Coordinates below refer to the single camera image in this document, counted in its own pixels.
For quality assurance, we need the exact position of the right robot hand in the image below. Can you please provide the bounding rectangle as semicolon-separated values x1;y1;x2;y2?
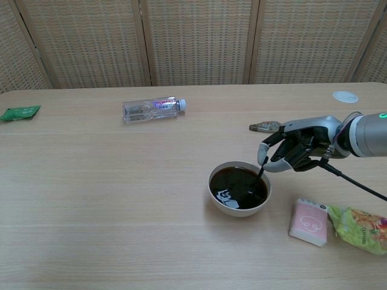
256;115;342;173

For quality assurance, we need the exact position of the woven bamboo folding screen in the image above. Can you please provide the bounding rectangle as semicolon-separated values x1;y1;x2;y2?
0;0;387;94

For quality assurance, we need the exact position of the white round table grommet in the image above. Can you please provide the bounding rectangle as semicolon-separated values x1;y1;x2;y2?
332;90;359;103

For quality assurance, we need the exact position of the dark liquid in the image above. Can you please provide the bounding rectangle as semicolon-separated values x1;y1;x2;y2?
210;165;270;210

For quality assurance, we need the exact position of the green snack bag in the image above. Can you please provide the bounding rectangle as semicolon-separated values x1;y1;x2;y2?
327;204;387;256

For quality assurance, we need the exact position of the green sachet packet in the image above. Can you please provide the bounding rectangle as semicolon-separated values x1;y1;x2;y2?
0;105;42;122

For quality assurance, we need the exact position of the white ceramic bowl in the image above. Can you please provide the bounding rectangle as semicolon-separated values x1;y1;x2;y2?
207;161;272;218

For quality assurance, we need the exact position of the clear plastic water bottle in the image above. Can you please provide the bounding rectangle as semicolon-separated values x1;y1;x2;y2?
122;96;188;124

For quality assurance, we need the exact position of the black plastic spoon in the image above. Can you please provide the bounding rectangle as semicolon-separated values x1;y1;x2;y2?
246;154;270;196

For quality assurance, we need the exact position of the translucent correction tape dispenser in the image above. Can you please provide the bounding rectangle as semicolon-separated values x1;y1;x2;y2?
249;120;282;133

